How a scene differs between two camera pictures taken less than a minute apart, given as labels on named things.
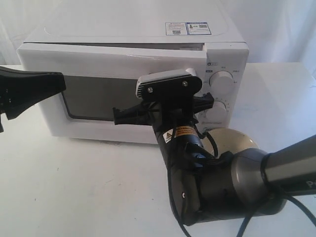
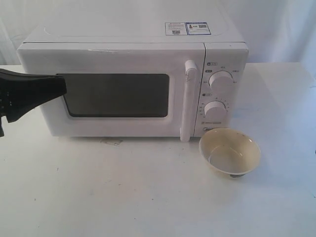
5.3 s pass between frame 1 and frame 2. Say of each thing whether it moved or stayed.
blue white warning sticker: stayed
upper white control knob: stayed
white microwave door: moved
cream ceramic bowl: stayed
